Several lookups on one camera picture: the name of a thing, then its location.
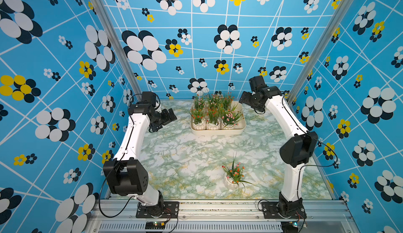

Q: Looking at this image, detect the aluminium front rail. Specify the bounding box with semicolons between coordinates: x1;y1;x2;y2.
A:
85;200;359;233

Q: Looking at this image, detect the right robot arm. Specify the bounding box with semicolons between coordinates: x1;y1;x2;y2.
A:
239;76;318;218

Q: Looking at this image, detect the right controller board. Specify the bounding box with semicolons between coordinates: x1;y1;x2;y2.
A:
281;222;299;233

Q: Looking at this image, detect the left controller board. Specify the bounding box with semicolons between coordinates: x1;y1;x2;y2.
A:
145;221;166;231

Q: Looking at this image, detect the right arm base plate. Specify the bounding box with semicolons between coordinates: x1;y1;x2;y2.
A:
257;200;307;220

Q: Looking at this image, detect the controller board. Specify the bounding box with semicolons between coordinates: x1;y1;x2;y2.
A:
145;221;166;231
281;222;299;233

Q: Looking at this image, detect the potted plant front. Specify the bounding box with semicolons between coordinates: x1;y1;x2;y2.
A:
221;153;254;193

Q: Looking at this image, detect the potted plant red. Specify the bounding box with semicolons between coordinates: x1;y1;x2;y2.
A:
206;107;220;130
191;108;206;130

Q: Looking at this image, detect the white plastic storage box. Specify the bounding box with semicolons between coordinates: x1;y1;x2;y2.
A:
190;101;247;136

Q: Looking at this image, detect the potted plant pink centre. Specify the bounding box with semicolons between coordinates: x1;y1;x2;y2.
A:
221;106;243;130

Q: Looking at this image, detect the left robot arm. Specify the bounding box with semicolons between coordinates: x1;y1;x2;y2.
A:
103;91;177;217

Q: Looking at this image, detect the potted plant orange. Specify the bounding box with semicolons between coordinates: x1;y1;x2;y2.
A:
219;92;234;110

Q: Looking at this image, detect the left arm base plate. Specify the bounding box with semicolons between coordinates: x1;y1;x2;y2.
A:
135;201;179;219

